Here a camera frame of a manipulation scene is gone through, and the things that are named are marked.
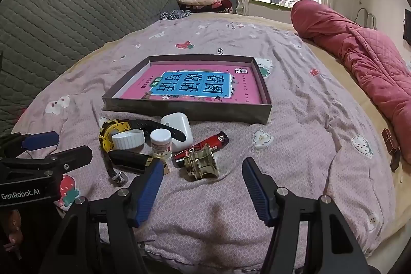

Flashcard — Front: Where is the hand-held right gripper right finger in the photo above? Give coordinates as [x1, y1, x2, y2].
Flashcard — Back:
[241, 157, 379, 274]

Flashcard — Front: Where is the dark small object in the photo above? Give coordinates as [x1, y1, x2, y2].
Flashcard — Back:
[390, 150, 401, 171]

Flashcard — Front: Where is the grey cardboard box tray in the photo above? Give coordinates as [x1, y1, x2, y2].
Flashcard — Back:
[102, 55, 273, 125]

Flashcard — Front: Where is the red quilted duvet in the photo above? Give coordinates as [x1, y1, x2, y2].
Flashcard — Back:
[291, 0, 411, 164]

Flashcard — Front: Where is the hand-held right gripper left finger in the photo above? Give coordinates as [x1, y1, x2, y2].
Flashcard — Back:
[40, 158, 165, 274]

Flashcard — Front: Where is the white ribbed bottle cap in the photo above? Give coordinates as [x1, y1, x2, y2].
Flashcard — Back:
[112, 129, 146, 149]

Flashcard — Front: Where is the white earbuds case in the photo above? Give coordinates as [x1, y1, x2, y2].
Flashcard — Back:
[160, 112, 194, 153]

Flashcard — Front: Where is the person's left hand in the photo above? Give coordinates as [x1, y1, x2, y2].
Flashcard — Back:
[6, 210, 24, 259]

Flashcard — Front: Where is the dark patterned cloth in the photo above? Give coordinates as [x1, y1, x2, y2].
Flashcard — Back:
[160, 10, 191, 21]

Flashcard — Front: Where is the white pill bottle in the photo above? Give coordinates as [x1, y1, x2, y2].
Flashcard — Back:
[150, 128, 173, 160]

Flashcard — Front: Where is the pink and blue book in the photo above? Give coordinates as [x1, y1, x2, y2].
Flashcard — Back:
[120, 65, 264, 105]

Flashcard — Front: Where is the pink printed blanket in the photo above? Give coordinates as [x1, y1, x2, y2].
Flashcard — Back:
[13, 17, 397, 274]

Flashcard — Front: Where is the red lighter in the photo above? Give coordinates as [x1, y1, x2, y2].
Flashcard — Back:
[173, 131, 230, 168]

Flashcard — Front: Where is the black television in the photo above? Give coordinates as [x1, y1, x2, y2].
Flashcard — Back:
[404, 9, 411, 46]

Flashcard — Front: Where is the black and gold keychain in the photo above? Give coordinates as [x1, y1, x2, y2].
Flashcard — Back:
[108, 149, 171, 176]

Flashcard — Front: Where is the brown wooden box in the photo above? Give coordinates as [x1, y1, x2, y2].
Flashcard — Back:
[381, 128, 400, 154]

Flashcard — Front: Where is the yellow and black wristwatch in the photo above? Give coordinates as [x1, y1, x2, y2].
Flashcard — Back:
[98, 119, 187, 186]

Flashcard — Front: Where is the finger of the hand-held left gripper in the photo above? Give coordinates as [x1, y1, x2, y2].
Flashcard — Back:
[0, 146, 93, 185]
[0, 131, 60, 160]

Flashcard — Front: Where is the grey quilted headboard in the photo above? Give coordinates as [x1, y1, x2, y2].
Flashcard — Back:
[0, 0, 180, 136]

